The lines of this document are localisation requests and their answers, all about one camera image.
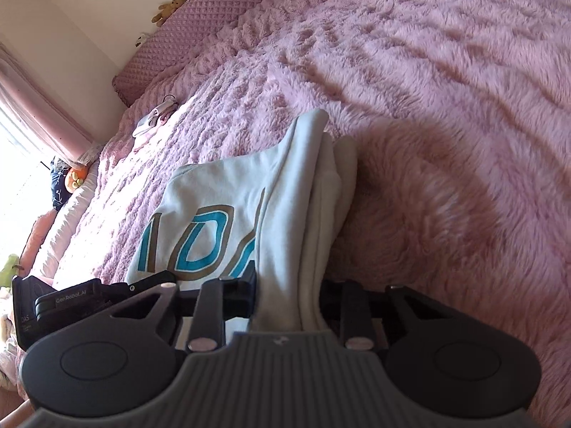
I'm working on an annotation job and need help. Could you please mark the dark blue patterned cloth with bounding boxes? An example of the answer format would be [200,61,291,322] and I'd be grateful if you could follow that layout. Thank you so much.
[50,158,72,212]

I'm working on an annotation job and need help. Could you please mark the small folded pink white clothes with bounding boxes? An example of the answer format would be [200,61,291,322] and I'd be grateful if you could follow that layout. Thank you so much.
[132,94,179,138]

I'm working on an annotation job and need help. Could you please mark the quilted mauve headboard cushion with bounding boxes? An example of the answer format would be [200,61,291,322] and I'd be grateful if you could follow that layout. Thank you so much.
[112,0,262,106]

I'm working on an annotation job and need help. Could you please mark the pink fluffy bed blanket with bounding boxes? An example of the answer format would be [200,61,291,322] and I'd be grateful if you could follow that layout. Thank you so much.
[55,0,570,427]

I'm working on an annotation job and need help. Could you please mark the pink curtain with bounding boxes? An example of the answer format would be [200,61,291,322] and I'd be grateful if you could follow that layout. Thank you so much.
[1,46,101,167]

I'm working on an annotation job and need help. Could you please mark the white sweatshirt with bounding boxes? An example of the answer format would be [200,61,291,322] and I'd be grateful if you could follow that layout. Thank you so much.
[126,109,357,331]

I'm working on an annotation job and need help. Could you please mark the brown teddy bear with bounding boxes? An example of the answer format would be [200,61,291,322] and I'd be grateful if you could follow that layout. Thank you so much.
[151,0,186,27]

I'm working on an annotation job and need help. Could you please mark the green plush toy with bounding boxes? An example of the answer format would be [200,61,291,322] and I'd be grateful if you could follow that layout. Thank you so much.
[0,254,22,288]

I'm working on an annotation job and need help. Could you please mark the orange plush toy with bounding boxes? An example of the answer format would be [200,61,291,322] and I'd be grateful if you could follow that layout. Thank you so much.
[64,166,89,193]

